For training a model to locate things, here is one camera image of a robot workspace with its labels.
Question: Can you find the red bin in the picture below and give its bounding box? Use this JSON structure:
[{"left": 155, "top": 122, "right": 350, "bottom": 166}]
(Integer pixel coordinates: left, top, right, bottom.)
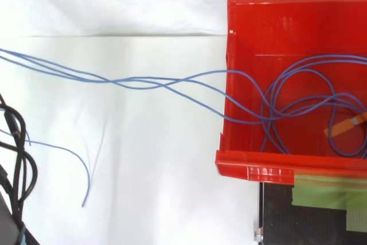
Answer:
[{"left": 214, "top": 0, "right": 367, "bottom": 186}]

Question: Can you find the black stand with green tape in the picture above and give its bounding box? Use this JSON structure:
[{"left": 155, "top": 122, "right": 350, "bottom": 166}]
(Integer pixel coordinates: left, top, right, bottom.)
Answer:
[{"left": 253, "top": 170, "right": 367, "bottom": 245}]

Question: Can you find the orange tape strip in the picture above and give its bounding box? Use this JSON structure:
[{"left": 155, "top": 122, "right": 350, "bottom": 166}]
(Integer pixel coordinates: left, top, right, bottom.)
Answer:
[{"left": 323, "top": 112, "right": 366, "bottom": 139}]

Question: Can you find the blue cable bundle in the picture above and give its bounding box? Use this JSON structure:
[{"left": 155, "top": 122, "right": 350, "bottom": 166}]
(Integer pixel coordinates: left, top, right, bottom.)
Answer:
[{"left": 0, "top": 48, "right": 367, "bottom": 208}]

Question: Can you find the thin black cable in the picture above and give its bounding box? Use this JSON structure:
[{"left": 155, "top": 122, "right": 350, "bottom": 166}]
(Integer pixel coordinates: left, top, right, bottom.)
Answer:
[{"left": 0, "top": 92, "right": 39, "bottom": 228}]

